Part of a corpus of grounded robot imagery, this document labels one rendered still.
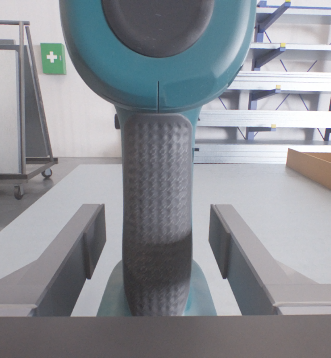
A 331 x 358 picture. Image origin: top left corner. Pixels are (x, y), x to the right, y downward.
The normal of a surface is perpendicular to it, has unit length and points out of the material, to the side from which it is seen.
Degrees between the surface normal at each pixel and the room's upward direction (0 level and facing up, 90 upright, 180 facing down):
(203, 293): 23
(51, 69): 90
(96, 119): 90
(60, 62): 90
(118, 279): 18
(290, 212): 0
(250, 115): 90
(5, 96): 78
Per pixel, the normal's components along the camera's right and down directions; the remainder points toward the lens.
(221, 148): 0.02, 0.25
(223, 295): 0.01, -0.97
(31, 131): 0.08, 0.45
